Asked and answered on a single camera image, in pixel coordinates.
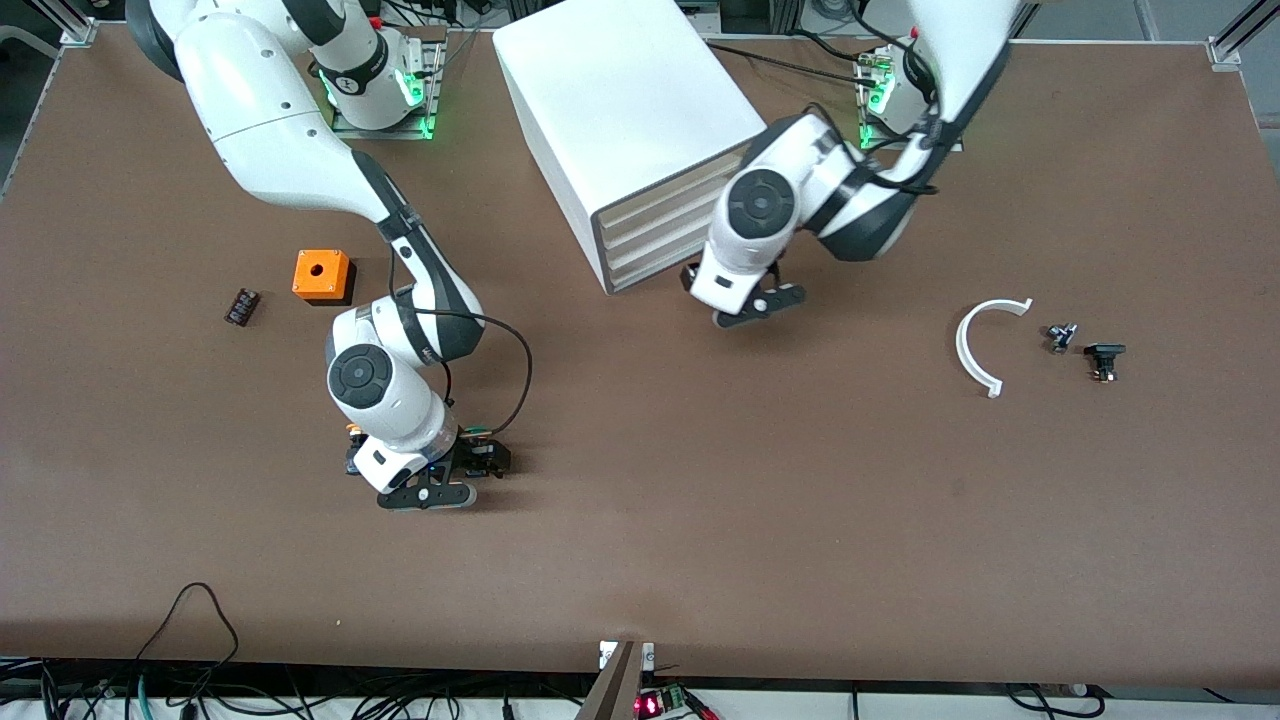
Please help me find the circuit board with red light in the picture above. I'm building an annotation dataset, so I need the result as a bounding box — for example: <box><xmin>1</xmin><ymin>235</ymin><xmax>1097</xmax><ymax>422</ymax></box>
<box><xmin>635</xmin><ymin>684</ymin><xmax>717</xmax><ymax>720</ymax></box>

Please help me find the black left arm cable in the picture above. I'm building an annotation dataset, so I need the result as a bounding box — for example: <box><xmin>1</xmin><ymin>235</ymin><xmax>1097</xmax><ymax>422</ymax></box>
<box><xmin>800</xmin><ymin>0</ymin><xmax>963</xmax><ymax>193</ymax></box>

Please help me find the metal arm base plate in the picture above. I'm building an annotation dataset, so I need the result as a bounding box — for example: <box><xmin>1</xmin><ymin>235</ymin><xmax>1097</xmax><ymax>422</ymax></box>
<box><xmin>330</xmin><ymin>38</ymin><xmax>441</xmax><ymax>142</ymax></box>
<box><xmin>857</xmin><ymin>50</ymin><xmax>965</xmax><ymax>154</ymax></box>

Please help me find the orange button enclosure box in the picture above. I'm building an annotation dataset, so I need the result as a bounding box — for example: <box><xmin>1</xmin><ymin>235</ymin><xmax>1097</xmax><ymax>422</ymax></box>
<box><xmin>292</xmin><ymin>249</ymin><xmax>358</xmax><ymax>307</ymax></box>

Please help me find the black cable on table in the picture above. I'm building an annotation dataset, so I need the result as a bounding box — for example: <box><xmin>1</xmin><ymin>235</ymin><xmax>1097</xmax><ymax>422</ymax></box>
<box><xmin>700</xmin><ymin>38</ymin><xmax>893</xmax><ymax>87</ymax></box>

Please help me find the black cable loop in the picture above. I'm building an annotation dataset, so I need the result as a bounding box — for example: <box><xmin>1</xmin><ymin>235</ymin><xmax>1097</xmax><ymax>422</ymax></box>
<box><xmin>135</xmin><ymin>582</ymin><xmax>241</xmax><ymax>691</ymax></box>

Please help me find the white curved plastic bracket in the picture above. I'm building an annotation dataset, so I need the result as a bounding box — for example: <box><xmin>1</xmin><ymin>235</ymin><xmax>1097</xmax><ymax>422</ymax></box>
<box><xmin>955</xmin><ymin>297</ymin><xmax>1035</xmax><ymax>400</ymax></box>

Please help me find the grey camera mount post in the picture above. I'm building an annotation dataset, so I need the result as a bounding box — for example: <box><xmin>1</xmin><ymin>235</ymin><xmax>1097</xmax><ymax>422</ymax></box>
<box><xmin>575</xmin><ymin>640</ymin><xmax>657</xmax><ymax>720</ymax></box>

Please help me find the black switch part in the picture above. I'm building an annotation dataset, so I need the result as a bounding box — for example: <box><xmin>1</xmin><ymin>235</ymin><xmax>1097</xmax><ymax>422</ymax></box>
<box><xmin>1084</xmin><ymin>342</ymin><xmax>1128</xmax><ymax>384</ymax></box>

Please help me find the aluminium frame profile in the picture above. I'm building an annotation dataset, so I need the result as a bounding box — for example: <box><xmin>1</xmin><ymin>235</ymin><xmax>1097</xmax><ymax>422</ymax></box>
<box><xmin>1205</xmin><ymin>0</ymin><xmax>1280</xmax><ymax>69</ymax></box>
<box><xmin>20</xmin><ymin>0</ymin><xmax>99</xmax><ymax>47</ymax></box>

